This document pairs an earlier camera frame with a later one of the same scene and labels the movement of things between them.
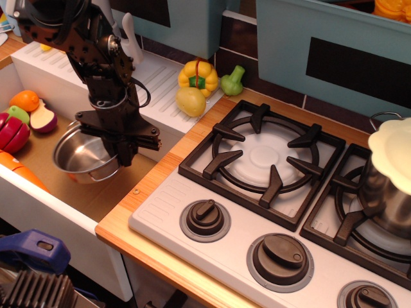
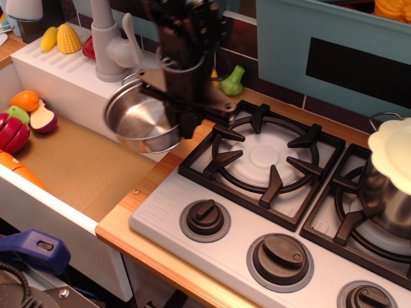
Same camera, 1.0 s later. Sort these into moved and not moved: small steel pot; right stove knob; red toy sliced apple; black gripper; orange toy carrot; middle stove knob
Moved: small steel pot; black gripper
Not moved: orange toy carrot; red toy sliced apple; right stove knob; middle stove knob
